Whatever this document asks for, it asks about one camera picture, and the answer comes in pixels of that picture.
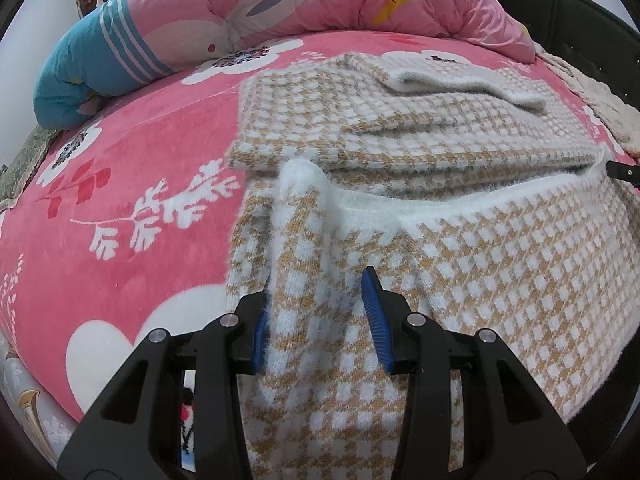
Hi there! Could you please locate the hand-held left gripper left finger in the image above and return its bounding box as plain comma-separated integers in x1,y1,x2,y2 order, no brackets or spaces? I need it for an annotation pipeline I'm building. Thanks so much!
57,292,273,480

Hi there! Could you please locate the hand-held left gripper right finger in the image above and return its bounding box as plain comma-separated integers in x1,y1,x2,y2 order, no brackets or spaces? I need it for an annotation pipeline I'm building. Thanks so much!
361,266,587,480

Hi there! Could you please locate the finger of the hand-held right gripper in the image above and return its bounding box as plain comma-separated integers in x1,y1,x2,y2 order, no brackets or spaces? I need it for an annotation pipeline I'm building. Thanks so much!
605,160,640,183

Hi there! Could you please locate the beige white houndstooth coat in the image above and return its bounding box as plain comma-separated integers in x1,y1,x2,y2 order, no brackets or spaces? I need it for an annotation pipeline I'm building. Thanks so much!
225,51,640,480

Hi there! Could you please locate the white knitted cloth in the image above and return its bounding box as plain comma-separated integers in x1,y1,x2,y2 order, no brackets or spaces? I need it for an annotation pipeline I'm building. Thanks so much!
532,42,640,156

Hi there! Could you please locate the black padded headboard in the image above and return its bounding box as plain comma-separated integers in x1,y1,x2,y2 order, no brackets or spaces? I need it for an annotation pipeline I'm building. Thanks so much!
485,0,640,106

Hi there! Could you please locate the pink floral plush blanket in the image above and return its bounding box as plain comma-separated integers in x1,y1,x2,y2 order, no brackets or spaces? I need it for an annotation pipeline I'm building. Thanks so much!
0,30,626,471

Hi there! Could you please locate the grey floral bed sheet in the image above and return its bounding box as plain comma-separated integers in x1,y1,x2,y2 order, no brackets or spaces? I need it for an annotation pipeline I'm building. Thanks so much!
0,330,81,461

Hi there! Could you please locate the green patterned mat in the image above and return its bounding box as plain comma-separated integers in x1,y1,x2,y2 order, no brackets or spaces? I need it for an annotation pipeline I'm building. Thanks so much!
0,125,61,211

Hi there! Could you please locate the pink printed quilt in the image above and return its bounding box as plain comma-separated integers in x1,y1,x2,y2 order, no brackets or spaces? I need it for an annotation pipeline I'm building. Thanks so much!
32,0,538,133

